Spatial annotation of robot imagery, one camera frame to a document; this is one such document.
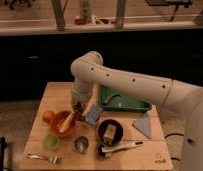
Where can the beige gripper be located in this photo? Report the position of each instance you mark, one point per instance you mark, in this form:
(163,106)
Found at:
(78,97)

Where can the dark purple grape bunch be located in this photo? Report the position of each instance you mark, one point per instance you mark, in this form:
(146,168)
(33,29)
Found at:
(78,109)

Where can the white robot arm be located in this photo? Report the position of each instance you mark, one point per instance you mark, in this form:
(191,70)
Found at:
(175,96)

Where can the small metal cup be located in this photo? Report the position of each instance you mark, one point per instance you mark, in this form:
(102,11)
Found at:
(81,144)

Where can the green plastic cup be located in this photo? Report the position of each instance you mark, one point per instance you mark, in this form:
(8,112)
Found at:
(51,142)

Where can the yellow banana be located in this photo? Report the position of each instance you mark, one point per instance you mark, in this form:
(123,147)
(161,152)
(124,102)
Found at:
(65,123)

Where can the blue sponge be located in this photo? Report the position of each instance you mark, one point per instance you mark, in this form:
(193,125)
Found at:
(93,115)

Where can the orange bowl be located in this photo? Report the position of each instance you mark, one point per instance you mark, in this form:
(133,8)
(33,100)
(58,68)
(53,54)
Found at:
(55,122)

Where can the green curved vegetable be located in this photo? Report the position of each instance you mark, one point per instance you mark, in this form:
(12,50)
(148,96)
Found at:
(110,97)

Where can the green plastic tray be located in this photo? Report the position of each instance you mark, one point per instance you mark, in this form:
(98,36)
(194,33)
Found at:
(125,103)

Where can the red tomato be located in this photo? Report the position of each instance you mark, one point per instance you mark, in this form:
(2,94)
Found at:
(48,116)

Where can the dark brown bowl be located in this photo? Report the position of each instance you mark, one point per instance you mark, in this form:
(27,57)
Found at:
(119,131)

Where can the tan block in bowl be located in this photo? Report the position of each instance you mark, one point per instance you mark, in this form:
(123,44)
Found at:
(109,134)

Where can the silver fork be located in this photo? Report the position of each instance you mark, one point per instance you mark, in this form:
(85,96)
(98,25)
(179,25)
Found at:
(54,159)

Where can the grey folded cloth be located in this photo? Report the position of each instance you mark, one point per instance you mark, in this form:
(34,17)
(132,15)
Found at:
(143,125)

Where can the red object on shelf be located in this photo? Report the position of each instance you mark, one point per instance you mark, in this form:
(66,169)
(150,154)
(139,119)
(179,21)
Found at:
(79,21)

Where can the white handled brush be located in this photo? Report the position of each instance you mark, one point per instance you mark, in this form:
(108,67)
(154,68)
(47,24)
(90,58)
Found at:
(106,151)

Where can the black post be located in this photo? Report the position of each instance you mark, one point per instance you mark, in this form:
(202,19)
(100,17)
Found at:
(3,145)

